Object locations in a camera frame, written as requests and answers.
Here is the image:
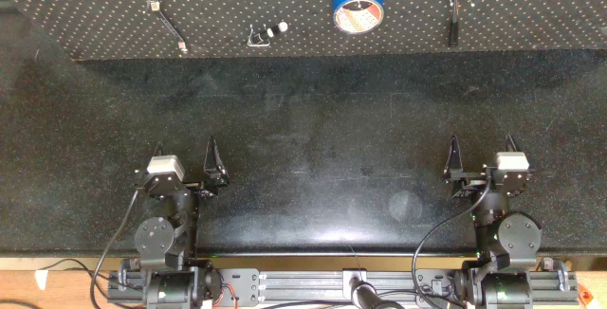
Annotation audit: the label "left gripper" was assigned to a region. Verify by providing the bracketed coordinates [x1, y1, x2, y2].
[136, 135, 231, 200]

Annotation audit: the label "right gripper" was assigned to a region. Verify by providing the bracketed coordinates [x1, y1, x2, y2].
[442, 133, 532, 200]

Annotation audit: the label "hammer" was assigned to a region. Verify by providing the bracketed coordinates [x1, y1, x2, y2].
[433, 0, 479, 48]

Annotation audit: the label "wrench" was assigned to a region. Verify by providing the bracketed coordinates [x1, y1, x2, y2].
[144, 0, 190, 56]

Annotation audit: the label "black and white pliers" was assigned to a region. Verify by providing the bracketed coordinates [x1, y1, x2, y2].
[250, 20, 289, 47]

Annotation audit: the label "black pegboard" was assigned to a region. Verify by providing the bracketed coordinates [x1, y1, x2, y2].
[0, 0, 607, 62]

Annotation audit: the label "orange plastic piece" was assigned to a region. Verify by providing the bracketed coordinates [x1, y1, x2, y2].
[577, 282, 597, 309]

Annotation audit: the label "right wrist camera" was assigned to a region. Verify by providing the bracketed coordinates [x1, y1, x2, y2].
[494, 152, 530, 172]

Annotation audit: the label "thin black wire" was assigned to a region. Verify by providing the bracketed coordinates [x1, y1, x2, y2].
[37, 257, 113, 300]

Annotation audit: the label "mounting rail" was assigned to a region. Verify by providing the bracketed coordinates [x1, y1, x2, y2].
[107, 264, 580, 309]

